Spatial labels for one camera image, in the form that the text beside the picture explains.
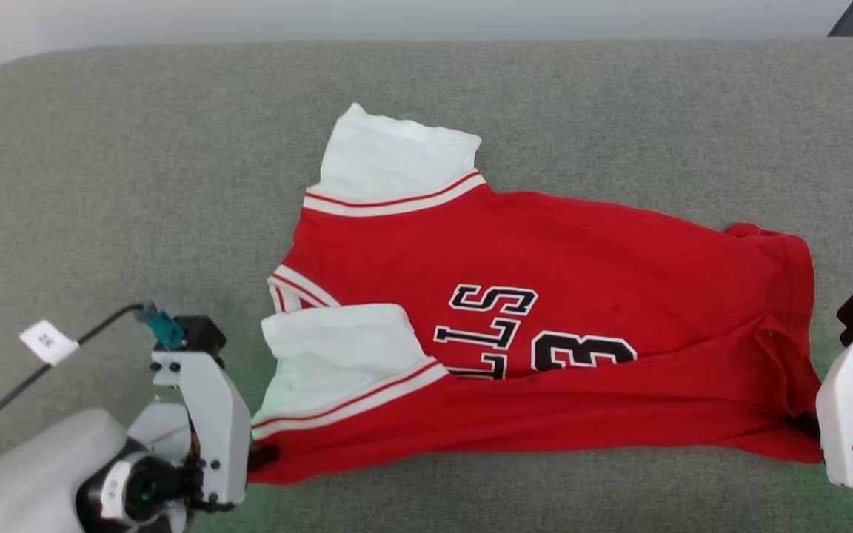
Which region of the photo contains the red and white jersey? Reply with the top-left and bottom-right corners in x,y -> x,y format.
247,102 -> 823,486

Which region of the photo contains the teal left camera connector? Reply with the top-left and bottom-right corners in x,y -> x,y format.
134,302 -> 187,351

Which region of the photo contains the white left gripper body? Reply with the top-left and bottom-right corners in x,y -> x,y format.
150,351 -> 253,512

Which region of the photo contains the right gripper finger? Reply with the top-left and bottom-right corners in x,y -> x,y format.
789,413 -> 821,442

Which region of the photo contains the white cable label tag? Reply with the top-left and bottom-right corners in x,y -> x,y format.
19,320 -> 81,366

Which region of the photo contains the grey fabric sofa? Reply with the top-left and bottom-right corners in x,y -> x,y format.
0,41 -> 853,533

